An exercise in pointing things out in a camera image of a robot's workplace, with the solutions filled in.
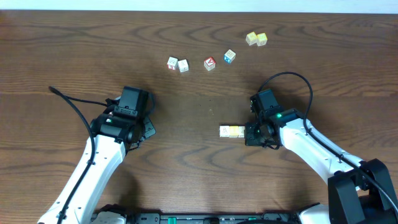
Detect yellow number wooden block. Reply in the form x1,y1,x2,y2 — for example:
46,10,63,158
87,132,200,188
229,126,240,138

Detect soccer ball wooden block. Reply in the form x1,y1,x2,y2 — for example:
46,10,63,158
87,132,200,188
219,126,230,138

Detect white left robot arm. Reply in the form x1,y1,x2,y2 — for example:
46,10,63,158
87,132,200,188
38,135,127,224

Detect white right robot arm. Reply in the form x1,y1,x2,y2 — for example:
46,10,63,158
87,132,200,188
244,108,397,223

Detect white letter block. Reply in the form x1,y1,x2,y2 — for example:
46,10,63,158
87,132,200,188
178,59,189,72

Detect blue edged block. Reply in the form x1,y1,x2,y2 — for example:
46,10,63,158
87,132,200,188
224,49,236,64

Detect red A block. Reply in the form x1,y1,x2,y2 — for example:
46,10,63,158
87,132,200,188
204,57,216,71

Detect pale yellow block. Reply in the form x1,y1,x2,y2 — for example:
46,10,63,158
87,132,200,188
246,32,258,45

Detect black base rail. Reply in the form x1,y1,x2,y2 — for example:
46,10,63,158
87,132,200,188
93,203,320,224

